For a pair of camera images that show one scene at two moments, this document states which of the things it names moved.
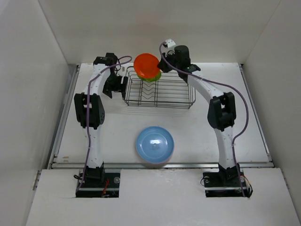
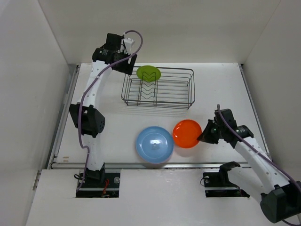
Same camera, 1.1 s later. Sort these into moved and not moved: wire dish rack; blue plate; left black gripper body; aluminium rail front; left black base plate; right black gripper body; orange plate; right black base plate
Moved: left black gripper body; right black gripper body; orange plate
Not moved: left black base plate; aluminium rail front; right black base plate; wire dish rack; blue plate
